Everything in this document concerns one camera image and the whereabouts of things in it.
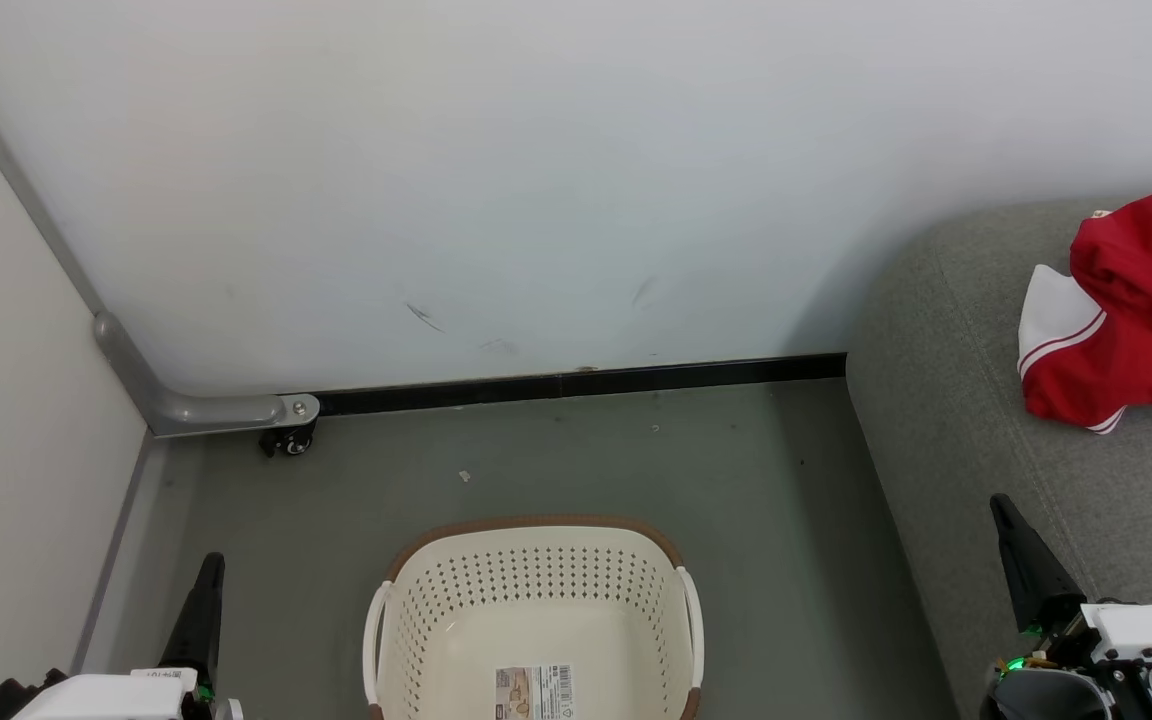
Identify black caster wheel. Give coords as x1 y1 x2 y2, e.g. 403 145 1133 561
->
258 424 317 458

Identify grey wall skirting strip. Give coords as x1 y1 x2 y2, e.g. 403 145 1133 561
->
71 435 167 671

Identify red jersey white striped sleeves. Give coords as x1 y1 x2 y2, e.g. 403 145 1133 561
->
1017 177 1152 437

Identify black baseboard strip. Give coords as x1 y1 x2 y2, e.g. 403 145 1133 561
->
316 352 848 418

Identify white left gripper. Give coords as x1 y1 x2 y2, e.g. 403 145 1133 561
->
10 551 227 720

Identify cream plastic laundry basket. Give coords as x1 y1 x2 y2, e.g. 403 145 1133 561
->
363 515 705 720

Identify barcode label sticker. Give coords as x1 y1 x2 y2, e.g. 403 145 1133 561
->
494 664 575 720

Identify grey metal partition frame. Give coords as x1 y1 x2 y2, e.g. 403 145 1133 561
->
0 40 322 438

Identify grey fabric sofa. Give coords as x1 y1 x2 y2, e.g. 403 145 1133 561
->
846 198 1152 720

